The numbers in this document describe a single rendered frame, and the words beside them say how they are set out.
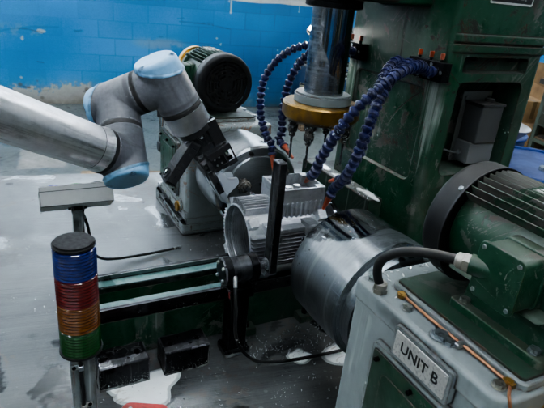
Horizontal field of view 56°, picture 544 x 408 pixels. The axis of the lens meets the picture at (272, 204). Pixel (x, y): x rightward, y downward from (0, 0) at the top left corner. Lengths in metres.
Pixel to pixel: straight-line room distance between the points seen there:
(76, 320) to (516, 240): 0.60
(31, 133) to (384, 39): 0.82
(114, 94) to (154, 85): 0.09
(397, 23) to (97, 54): 5.66
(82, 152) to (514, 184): 0.70
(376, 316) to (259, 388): 0.40
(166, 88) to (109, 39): 5.64
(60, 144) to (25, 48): 5.84
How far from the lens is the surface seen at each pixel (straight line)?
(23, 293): 1.45
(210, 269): 1.27
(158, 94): 1.07
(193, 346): 1.12
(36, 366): 1.22
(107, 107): 1.09
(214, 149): 1.15
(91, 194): 1.33
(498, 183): 0.74
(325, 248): 0.98
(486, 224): 0.73
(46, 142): 0.93
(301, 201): 1.19
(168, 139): 1.70
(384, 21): 1.32
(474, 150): 1.32
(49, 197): 1.32
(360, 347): 0.87
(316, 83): 1.15
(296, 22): 7.10
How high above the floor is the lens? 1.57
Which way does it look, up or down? 23 degrees down
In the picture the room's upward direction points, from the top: 6 degrees clockwise
